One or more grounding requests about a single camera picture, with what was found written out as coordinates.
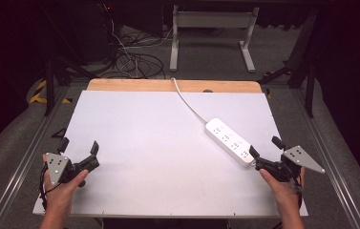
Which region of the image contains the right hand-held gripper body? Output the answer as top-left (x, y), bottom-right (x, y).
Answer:
top-left (253, 145), bottom-right (327, 183)

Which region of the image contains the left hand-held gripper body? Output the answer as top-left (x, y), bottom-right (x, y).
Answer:
top-left (45, 152), bottom-right (101, 188)

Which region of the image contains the white power strip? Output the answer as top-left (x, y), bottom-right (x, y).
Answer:
top-left (204, 117), bottom-right (257, 168)

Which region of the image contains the person's left hand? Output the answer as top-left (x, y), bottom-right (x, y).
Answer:
top-left (41, 154), bottom-right (90, 216)

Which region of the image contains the person's right hand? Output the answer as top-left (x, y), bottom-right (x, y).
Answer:
top-left (258, 167), bottom-right (307, 216)

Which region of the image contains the yellow black hazard tape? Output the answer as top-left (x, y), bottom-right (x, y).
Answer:
top-left (29, 78), bottom-right (74, 105)

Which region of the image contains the black metal stand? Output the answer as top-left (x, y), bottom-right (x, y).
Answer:
top-left (42, 56), bottom-right (100, 117)
top-left (258, 9), bottom-right (317, 119)

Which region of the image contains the black equipment cabinet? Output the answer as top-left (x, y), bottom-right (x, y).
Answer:
top-left (80, 2), bottom-right (122, 65)

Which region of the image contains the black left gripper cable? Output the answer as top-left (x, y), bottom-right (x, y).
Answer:
top-left (38, 163), bottom-right (61, 211)

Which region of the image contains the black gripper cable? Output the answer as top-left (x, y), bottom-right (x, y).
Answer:
top-left (289, 177), bottom-right (305, 209)
top-left (38, 163), bottom-right (61, 211)

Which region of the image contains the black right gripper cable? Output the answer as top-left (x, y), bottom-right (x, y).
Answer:
top-left (289, 177), bottom-right (305, 209)

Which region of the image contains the aluminium floor rail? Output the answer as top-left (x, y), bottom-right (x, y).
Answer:
top-left (291, 88), bottom-right (360, 229)
top-left (0, 85), bottom-right (72, 229)

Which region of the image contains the white power strip cable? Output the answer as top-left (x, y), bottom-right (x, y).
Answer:
top-left (170, 77), bottom-right (210, 124)

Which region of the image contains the tangle of floor cables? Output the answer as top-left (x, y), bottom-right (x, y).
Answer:
top-left (99, 3), bottom-right (176, 80)

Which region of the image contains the white metal desk frame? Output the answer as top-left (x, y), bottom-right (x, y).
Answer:
top-left (169, 4), bottom-right (261, 73)

